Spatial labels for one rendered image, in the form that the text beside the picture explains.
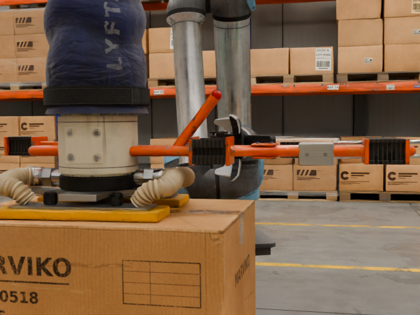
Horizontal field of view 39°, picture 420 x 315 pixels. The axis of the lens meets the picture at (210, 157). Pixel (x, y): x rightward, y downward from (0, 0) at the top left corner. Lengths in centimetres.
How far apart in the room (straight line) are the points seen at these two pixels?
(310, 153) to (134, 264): 41
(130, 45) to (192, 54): 50
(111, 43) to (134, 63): 6
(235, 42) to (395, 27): 666
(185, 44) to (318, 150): 67
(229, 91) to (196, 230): 88
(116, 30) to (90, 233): 41
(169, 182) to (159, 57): 759
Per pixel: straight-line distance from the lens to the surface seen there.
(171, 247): 109
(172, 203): 133
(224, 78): 188
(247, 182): 166
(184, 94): 170
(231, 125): 142
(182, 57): 173
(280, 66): 837
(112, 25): 123
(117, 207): 119
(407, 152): 120
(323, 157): 120
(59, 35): 126
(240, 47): 184
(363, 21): 841
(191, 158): 122
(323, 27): 971
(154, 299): 113
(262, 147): 121
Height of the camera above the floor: 114
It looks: 4 degrees down
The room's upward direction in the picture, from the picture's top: 1 degrees counter-clockwise
